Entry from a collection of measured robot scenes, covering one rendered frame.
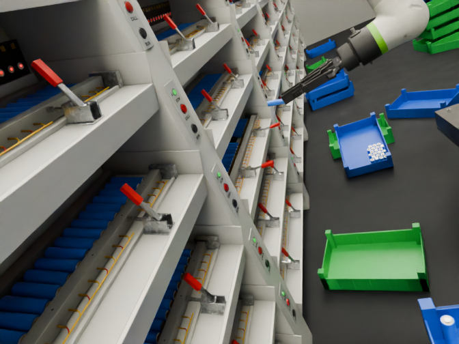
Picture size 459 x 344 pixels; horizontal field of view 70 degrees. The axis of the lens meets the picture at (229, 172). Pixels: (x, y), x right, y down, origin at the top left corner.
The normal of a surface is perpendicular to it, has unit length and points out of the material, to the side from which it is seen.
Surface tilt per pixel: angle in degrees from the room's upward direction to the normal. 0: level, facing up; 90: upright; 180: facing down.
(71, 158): 108
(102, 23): 90
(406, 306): 0
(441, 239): 0
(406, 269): 0
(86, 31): 90
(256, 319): 18
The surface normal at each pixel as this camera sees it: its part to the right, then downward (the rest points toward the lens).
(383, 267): -0.42, -0.81
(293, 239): -0.12, -0.85
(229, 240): -0.19, 0.52
